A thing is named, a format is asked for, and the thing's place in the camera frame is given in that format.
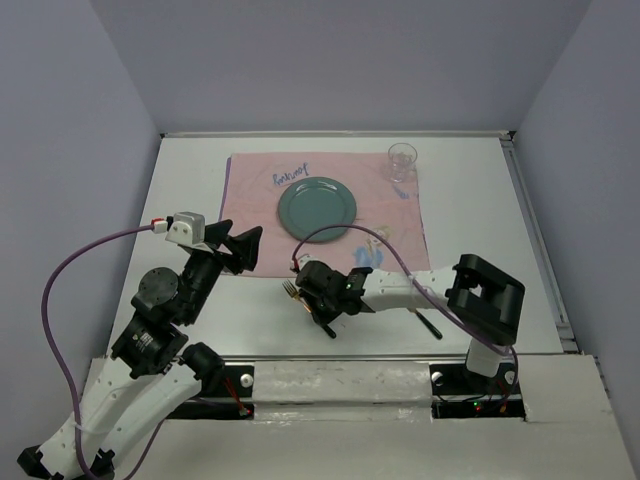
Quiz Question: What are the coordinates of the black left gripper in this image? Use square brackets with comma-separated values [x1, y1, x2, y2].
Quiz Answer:
[183, 218, 265, 323]

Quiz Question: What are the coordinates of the gold fork black handle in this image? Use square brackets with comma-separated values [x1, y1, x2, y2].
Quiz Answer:
[283, 280, 337, 339]

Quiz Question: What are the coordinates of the pink cloth placemat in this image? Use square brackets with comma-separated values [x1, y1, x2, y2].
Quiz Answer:
[220, 152, 430, 278]

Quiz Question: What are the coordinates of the teal ceramic plate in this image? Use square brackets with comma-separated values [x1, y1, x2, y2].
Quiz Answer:
[276, 177, 357, 244]

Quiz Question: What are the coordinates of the gold knife black handle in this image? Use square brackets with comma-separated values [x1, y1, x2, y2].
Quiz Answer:
[410, 309, 443, 341]

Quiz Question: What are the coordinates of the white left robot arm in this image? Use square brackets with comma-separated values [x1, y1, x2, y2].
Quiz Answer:
[17, 212, 263, 479]

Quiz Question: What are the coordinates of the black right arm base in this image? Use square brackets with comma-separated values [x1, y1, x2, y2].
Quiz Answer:
[430, 362, 526, 420]

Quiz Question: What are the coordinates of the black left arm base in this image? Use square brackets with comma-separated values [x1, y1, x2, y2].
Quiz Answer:
[168, 363, 255, 421]

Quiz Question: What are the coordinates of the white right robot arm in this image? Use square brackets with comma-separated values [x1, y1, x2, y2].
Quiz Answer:
[295, 254, 526, 392]

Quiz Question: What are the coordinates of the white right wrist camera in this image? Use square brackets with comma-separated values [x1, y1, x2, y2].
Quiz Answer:
[291, 253, 315, 272]

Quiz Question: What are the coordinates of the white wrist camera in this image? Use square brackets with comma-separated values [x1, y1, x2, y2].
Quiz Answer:
[165, 211, 206, 250]
[291, 253, 315, 272]

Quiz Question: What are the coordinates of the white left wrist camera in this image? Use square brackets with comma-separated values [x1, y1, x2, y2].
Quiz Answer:
[165, 211, 206, 250]

